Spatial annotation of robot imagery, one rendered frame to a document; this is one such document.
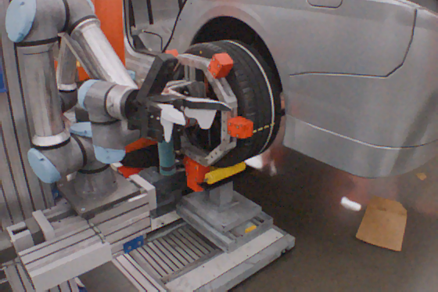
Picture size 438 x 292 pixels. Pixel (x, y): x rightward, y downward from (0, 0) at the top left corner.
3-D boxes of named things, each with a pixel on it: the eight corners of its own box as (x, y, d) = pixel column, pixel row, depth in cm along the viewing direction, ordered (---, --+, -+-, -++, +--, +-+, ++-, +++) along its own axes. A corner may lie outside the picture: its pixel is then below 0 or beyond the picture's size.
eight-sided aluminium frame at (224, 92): (235, 175, 176) (238, 65, 155) (226, 179, 172) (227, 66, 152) (174, 140, 215) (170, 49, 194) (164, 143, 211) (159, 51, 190)
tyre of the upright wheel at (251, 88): (198, 37, 214) (204, 140, 235) (164, 41, 200) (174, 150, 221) (282, 42, 165) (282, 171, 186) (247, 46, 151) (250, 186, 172)
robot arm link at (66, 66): (41, 111, 155) (56, -6, 132) (59, 101, 169) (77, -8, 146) (62, 120, 154) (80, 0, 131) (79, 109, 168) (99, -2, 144)
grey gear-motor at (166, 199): (209, 203, 240) (208, 157, 227) (156, 227, 215) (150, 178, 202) (192, 192, 253) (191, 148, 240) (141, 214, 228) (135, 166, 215)
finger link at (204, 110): (227, 128, 75) (183, 125, 75) (230, 100, 74) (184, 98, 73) (229, 132, 72) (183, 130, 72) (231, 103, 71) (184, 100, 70)
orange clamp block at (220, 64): (227, 77, 165) (235, 63, 159) (213, 79, 160) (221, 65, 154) (219, 66, 168) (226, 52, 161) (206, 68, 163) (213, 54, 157)
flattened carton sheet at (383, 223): (407, 207, 241) (408, 203, 240) (398, 252, 198) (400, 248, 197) (369, 199, 255) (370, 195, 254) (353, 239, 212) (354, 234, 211)
